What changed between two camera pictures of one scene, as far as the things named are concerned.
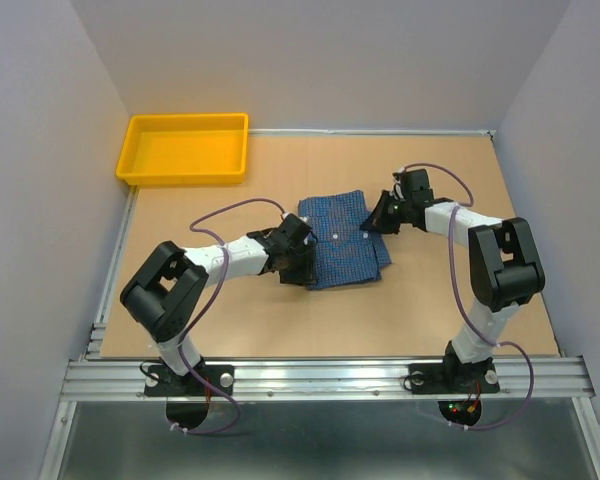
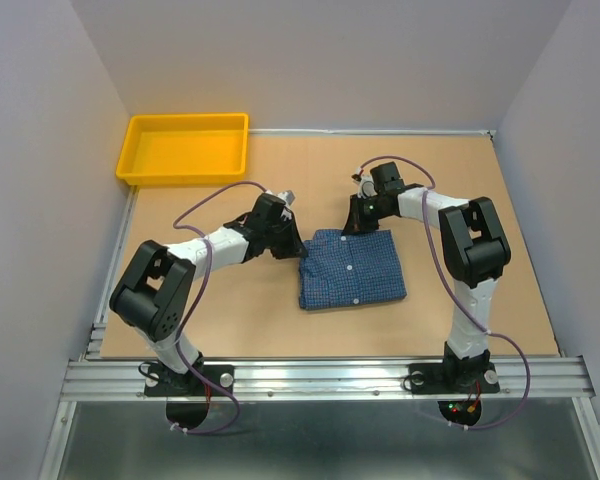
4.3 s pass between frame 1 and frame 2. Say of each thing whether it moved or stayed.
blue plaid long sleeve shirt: moved
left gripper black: moved
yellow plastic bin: stayed
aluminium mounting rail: stayed
